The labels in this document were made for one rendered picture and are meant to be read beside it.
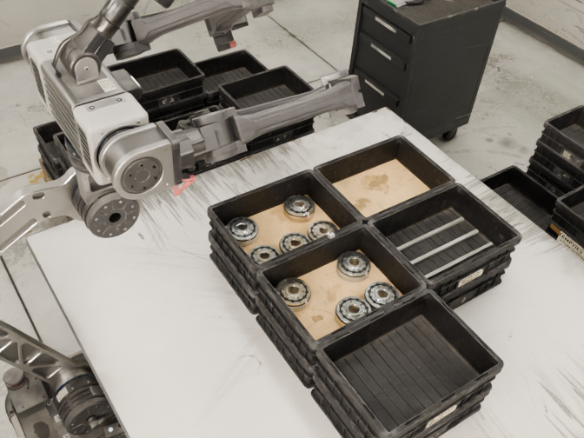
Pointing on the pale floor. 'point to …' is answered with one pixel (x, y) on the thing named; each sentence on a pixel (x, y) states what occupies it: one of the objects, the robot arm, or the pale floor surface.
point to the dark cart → (423, 59)
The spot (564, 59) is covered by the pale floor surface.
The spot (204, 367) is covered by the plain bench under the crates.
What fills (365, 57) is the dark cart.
